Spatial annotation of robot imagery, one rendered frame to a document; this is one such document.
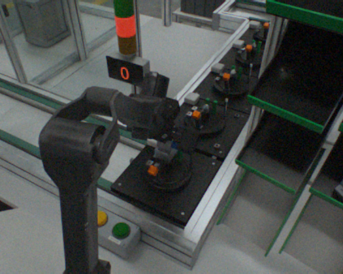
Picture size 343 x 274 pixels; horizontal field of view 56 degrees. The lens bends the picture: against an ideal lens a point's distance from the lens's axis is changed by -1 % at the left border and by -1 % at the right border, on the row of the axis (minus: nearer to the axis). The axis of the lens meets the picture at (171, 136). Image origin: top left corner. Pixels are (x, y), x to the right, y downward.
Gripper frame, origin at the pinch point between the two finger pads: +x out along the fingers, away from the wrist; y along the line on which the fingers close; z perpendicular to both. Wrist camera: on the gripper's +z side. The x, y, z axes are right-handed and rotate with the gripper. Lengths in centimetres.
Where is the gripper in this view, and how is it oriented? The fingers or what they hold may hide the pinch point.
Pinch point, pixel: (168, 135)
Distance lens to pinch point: 84.1
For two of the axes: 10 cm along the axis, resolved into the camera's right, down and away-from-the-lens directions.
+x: 3.0, 2.1, 9.3
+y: -8.8, -3.3, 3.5
